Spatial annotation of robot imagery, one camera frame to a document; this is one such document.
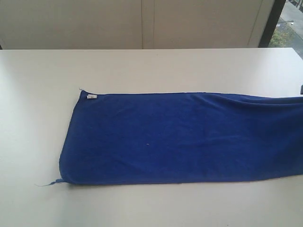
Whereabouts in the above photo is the blue towel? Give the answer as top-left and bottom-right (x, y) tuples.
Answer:
(35, 87), (303, 187)

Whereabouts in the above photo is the black window frame post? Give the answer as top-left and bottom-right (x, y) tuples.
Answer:
(258, 0), (286, 48)

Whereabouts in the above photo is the beige wall panel partition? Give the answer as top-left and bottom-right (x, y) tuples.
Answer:
(0, 0), (273, 49)

